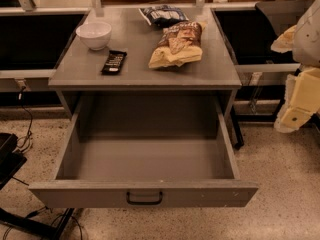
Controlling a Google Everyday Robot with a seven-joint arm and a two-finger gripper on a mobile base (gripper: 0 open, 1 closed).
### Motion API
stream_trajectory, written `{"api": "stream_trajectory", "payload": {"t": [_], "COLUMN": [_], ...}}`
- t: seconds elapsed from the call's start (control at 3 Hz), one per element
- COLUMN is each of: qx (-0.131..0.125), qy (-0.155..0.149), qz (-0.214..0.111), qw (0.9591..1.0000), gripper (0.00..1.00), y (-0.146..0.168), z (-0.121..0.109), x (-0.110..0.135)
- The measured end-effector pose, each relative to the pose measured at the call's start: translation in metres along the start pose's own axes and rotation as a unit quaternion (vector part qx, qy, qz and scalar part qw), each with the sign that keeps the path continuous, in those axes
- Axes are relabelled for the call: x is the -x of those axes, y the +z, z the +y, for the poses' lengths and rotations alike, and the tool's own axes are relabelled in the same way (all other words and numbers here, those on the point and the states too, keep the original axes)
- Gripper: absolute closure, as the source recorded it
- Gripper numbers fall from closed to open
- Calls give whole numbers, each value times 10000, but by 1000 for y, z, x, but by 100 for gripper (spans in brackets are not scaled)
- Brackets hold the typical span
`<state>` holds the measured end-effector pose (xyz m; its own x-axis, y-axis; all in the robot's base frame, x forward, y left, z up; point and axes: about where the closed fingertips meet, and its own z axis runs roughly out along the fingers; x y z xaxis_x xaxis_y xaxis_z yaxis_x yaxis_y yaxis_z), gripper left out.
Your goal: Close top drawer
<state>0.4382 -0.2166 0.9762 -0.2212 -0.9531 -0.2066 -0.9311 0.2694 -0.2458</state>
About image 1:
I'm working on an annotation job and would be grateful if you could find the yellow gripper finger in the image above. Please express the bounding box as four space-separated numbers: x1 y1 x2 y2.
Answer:
271 26 296 53

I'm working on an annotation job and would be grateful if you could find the grey top drawer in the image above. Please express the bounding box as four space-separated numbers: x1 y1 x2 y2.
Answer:
30 95 258 208

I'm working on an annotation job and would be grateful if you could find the blue white chip bag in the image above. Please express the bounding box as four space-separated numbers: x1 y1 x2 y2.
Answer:
139 5 188 28

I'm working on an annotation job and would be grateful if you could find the yellow brown chip bag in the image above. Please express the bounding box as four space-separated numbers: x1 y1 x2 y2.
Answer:
148 21 207 69

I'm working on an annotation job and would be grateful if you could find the black side table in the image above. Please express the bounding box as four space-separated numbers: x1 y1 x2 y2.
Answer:
255 0 316 36

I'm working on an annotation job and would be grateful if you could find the black top drawer handle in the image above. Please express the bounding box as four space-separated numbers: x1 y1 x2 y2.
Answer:
126 191 163 206

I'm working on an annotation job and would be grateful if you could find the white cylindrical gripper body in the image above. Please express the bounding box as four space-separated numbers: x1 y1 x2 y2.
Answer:
274 67 320 133

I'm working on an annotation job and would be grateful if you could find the white bowl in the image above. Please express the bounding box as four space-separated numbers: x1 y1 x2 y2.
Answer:
76 22 112 50

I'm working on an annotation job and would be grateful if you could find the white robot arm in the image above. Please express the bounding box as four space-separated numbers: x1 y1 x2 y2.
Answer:
271 9 320 133

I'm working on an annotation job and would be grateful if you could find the black stand base left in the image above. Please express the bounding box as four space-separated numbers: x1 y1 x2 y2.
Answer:
0 133 74 240

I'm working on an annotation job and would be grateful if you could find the black cable on floor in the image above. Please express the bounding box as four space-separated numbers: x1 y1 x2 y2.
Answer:
16 85 34 152

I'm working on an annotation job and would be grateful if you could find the grey drawer cabinet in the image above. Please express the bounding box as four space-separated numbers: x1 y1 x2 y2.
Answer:
49 6 241 110

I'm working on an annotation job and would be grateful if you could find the black candy bar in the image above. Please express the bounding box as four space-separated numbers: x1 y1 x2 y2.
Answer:
101 50 127 75

